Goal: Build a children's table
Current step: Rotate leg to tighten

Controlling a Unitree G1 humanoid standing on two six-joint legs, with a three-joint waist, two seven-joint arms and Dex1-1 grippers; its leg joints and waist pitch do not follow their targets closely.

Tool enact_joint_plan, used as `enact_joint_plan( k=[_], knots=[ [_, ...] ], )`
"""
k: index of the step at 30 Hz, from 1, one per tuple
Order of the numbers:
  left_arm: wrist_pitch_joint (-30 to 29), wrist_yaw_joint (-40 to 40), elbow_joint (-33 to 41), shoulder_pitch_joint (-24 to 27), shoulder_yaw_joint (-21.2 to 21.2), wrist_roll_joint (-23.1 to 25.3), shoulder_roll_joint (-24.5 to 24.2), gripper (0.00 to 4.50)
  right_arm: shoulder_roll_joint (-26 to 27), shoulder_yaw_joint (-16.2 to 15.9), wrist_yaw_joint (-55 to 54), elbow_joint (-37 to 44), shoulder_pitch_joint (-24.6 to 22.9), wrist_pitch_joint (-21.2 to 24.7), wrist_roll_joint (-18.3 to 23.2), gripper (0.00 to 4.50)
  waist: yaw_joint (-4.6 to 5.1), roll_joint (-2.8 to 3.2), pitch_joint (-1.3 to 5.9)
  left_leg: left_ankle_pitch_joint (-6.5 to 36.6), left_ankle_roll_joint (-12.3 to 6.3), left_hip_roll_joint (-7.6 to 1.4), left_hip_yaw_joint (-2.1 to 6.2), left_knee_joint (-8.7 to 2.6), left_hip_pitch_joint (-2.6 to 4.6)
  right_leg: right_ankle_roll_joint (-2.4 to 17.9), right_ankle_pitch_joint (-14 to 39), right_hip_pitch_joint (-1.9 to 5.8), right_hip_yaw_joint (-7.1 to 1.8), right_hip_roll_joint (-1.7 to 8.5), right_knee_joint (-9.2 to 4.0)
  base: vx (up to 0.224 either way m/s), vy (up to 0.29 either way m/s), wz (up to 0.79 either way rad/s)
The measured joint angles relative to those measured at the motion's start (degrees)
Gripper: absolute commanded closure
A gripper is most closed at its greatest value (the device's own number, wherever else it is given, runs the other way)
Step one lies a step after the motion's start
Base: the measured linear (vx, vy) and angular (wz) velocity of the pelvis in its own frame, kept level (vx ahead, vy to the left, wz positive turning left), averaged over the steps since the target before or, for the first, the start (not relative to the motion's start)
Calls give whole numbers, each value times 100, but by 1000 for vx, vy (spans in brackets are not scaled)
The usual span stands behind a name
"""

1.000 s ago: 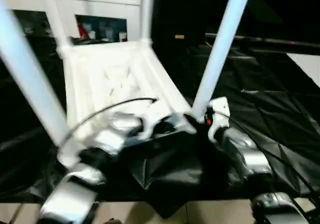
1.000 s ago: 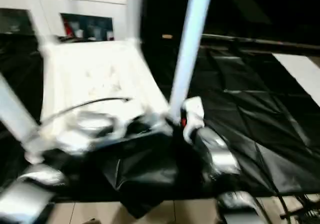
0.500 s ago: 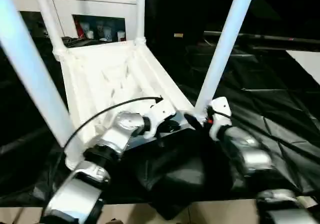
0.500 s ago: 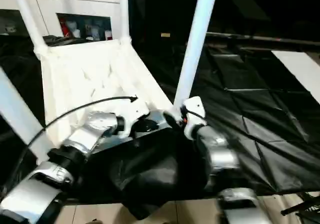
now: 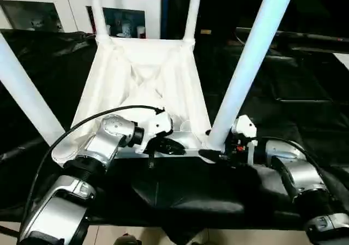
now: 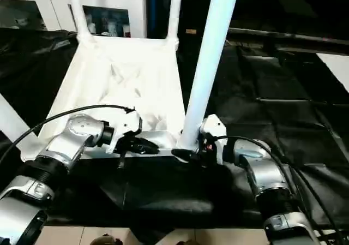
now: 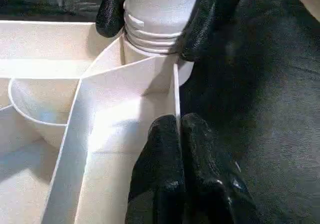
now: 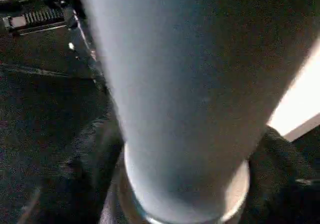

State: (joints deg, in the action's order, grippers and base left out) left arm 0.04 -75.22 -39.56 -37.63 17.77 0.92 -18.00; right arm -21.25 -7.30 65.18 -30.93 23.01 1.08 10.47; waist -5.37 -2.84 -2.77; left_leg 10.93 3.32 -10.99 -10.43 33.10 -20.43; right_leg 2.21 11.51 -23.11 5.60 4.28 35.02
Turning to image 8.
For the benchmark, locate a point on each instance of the white plastic table leg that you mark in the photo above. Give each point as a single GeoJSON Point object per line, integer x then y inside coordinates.
{"type": "Point", "coordinates": [187, 71]}

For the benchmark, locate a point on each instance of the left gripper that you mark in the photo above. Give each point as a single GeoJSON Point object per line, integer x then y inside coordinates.
{"type": "Point", "coordinates": [37, 19]}

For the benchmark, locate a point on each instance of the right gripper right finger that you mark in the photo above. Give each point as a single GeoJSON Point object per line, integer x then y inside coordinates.
{"type": "Point", "coordinates": [282, 189]}

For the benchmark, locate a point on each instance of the white plastic table top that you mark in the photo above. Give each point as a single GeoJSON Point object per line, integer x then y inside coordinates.
{"type": "Point", "coordinates": [300, 104]}

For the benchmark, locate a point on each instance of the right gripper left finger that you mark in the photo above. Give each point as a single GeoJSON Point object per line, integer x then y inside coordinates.
{"type": "Point", "coordinates": [82, 179]}

